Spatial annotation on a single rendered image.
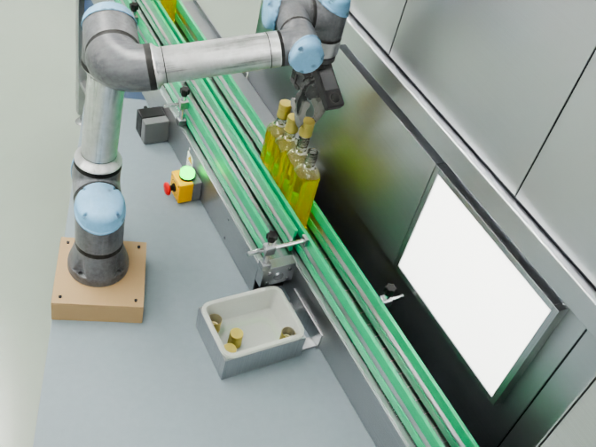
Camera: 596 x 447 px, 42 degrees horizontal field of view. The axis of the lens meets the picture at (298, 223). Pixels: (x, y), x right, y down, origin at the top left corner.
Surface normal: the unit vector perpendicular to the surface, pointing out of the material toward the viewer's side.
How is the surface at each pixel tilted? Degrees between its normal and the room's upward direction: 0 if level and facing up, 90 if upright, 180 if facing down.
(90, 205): 8
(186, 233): 0
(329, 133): 90
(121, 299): 0
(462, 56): 90
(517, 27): 90
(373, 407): 90
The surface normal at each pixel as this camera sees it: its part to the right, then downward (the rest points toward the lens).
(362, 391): -0.88, 0.19
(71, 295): 0.20, -0.70
